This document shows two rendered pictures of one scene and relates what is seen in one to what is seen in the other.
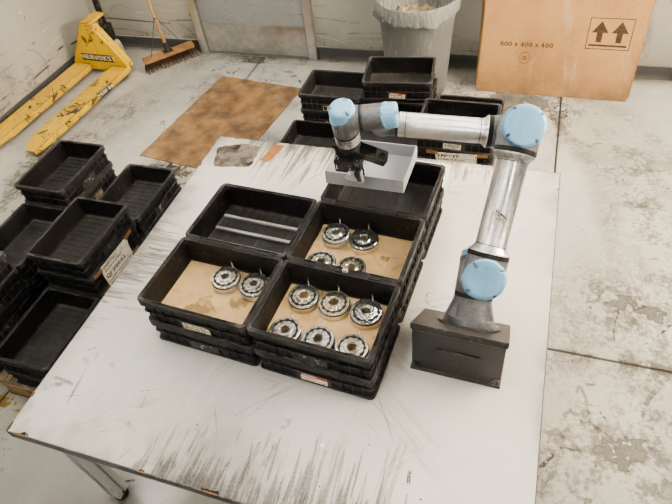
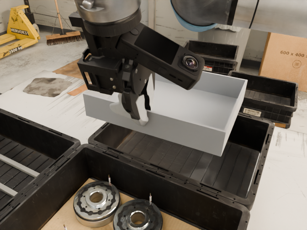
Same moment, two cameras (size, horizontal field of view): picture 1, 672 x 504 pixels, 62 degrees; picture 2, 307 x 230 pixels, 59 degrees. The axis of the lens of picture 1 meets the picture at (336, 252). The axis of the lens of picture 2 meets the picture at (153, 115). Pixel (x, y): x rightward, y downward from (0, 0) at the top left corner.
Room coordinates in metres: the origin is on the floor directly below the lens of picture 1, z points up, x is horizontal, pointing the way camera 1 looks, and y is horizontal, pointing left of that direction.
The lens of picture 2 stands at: (1.07, -0.14, 1.36)
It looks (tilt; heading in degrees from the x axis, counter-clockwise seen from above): 36 degrees down; 1
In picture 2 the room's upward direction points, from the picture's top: straight up
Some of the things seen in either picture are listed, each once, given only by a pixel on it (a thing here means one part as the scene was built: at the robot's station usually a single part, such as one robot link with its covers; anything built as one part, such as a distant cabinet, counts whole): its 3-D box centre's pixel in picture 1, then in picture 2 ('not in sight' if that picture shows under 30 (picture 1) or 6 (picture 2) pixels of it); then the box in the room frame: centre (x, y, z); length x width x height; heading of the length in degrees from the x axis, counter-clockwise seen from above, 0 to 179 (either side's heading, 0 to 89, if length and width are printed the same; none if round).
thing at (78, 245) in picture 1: (97, 261); not in sight; (1.99, 1.16, 0.37); 0.40 x 0.30 x 0.45; 156
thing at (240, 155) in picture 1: (234, 154); (46, 85); (2.22, 0.41, 0.71); 0.22 x 0.19 x 0.01; 66
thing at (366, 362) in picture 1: (324, 308); not in sight; (1.07, 0.06, 0.92); 0.40 x 0.30 x 0.02; 63
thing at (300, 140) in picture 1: (319, 152); not in sight; (2.74, 0.01, 0.26); 0.40 x 0.30 x 0.23; 66
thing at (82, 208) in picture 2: (335, 233); (96, 199); (1.44, -0.01, 0.86); 0.10 x 0.10 x 0.01
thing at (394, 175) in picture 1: (371, 164); (168, 97); (1.53, -0.17, 1.07); 0.27 x 0.20 x 0.05; 66
